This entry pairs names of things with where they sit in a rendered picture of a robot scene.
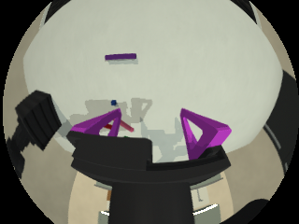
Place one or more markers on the pink rod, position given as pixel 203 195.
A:
pixel 126 126

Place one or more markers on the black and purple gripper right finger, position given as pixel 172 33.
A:
pixel 214 133

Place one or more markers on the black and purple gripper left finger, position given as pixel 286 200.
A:
pixel 93 126

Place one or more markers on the dark red rod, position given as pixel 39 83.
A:
pixel 108 126

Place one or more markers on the purple rod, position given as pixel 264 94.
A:
pixel 121 56

